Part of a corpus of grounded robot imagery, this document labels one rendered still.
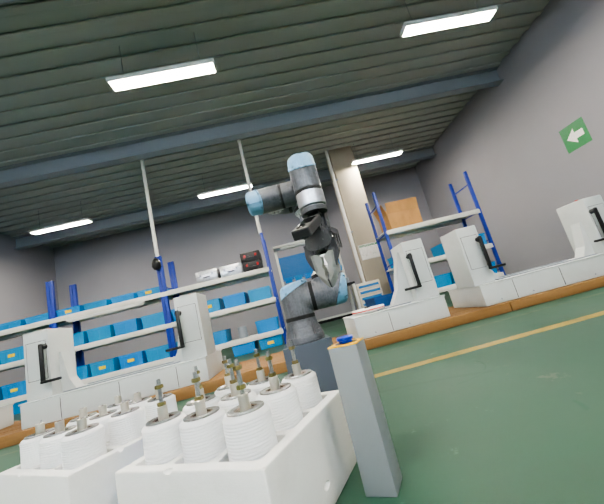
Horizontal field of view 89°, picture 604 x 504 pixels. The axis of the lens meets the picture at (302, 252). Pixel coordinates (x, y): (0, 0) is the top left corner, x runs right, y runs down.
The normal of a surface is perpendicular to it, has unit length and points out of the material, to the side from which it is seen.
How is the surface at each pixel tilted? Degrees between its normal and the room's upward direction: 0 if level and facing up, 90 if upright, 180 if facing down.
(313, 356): 90
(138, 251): 90
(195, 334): 90
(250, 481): 90
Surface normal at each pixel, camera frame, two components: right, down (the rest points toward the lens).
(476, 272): 0.03, -0.20
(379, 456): -0.44, -0.07
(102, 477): 0.85, -0.30
